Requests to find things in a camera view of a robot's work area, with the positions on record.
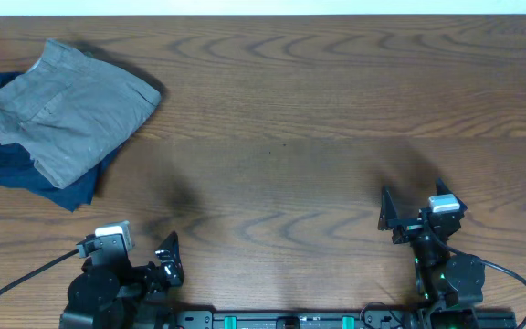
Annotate right black cable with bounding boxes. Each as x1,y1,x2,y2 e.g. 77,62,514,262
422,218,526,329

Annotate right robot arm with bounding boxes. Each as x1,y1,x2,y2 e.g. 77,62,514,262
378,179,485,328

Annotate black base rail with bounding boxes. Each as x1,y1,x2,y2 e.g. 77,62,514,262
173,306,518,329

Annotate grey shorts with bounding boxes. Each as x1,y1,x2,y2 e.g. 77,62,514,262
0,39,162,189

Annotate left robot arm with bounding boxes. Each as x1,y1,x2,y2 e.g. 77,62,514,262
59,232,184,329

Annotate left black cable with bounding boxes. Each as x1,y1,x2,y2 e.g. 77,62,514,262
0,249,81,321

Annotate folded navy blue garment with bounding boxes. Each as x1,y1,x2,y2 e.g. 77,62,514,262
0,71,125,213

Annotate black cable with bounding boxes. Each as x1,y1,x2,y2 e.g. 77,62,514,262
0,249,81,321
422,218,526,329

